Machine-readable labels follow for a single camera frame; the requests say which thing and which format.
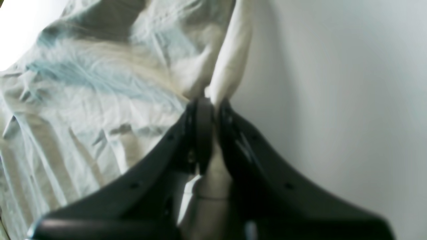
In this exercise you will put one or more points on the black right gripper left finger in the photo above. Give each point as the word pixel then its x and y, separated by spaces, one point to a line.
pixel 144 203

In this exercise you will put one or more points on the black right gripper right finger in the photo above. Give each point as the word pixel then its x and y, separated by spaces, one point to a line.
pixel 276 202

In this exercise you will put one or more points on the beige grey T-shirt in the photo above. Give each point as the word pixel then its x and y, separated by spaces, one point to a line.
pixel 101 86

